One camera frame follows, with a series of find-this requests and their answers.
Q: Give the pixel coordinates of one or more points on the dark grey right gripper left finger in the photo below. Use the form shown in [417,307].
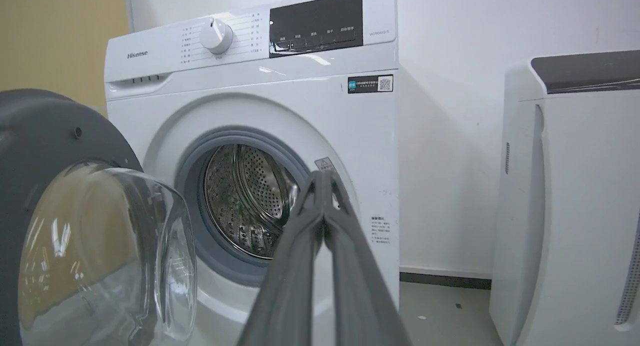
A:
[287,286]

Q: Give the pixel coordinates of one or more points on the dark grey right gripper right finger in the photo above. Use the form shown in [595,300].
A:
[362,296]

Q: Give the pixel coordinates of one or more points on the grey washing machine door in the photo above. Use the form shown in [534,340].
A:
[75,226]

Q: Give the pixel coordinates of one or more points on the white Hisense washing machine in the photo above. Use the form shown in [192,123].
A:
[280,106]

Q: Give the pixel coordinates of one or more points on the black QR code sticker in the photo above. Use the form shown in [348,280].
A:
[370,84]

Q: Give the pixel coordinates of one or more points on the white air purifier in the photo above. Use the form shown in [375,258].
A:
[575,196]

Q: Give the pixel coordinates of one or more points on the white program dial knob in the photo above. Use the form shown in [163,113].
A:
[216,36]

